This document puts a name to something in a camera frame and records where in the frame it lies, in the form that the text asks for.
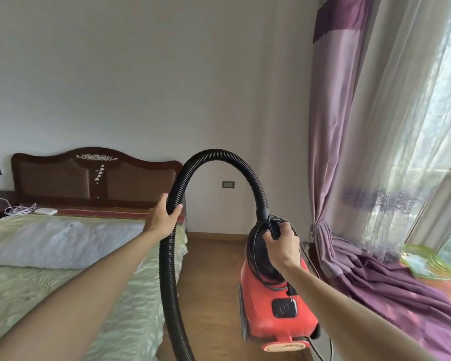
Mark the brown carved bed headboard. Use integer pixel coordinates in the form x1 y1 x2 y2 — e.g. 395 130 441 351
10 147 184 209

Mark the person's right hand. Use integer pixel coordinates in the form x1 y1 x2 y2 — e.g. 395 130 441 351
262 221 301 273

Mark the purple striped curtain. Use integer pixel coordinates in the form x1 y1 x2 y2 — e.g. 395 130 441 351
307 0 451 361

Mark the red vacuum cleaner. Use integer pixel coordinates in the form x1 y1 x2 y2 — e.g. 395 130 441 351
239 218 321 353

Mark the person's right forearm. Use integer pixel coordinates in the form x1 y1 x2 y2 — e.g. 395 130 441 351
280 255 440 361

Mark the white sheer curtain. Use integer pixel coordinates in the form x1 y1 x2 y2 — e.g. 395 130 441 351
330 0 451 260

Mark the person's left hand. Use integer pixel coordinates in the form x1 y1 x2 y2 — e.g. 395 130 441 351
142 193 184 241

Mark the person's left forearm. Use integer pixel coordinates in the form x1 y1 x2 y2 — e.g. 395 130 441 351
0 229 164 361

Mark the black corrugated vacuum hose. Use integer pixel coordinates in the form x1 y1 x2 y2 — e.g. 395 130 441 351
159 148 270 361

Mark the white charging cable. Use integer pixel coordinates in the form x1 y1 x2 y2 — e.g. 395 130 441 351
0 172 37 217

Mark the black power cord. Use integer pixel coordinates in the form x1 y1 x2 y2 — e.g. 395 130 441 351
246 215 335 361

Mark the green plastic bag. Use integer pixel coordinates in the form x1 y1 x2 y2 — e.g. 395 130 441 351
400 244 451 282

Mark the white fluffy pillow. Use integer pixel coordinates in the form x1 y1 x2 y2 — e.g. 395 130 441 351
0 218 147 270

